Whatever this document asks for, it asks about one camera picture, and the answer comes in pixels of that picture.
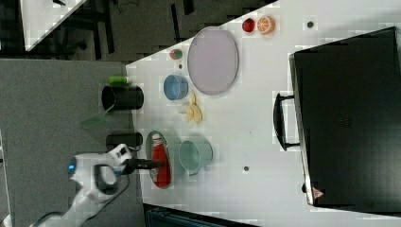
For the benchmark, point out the dark blue crate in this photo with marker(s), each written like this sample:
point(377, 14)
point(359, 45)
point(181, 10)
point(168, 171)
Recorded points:
point(160, 217)

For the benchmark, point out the peeled toy banana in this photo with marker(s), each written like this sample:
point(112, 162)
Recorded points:
point(191, 109)

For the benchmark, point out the toy orange half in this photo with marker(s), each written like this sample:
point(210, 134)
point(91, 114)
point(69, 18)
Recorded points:
point(266, 25)

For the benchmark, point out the teal green mug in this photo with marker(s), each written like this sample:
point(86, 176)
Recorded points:
point(194, 155)

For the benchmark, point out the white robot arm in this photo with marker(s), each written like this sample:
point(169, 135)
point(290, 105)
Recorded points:
point(97, 175)

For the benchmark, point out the red green toy strawberry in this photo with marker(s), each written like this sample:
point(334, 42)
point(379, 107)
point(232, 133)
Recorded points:
point(176, 54)

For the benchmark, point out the black toaster oven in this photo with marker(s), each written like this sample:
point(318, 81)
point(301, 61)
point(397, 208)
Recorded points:
point(347, 105)

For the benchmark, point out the red ketchup bottle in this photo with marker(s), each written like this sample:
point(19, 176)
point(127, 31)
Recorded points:
point(161, 174)

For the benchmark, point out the blue bowl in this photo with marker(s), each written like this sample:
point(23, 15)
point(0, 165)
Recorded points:
point(175, 87)

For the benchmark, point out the green oval strainer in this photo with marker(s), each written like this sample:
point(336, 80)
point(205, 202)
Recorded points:
point(172, 148)

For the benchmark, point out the white side table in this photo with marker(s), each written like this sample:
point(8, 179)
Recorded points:
point(41, 17)

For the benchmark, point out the large grey round plate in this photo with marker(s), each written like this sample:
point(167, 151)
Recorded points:
point(212, 61)

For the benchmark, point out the small black cylinder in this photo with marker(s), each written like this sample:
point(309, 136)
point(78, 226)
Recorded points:
point(133, 140)

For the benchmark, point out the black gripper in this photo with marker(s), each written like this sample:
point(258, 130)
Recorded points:
point(132, 164)

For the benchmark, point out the green marker pen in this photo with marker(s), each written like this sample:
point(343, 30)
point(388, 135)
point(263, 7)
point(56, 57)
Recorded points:
point(119, 80)

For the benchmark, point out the large black cylinder cup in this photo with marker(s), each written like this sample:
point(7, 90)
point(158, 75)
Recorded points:
point(122, 98)

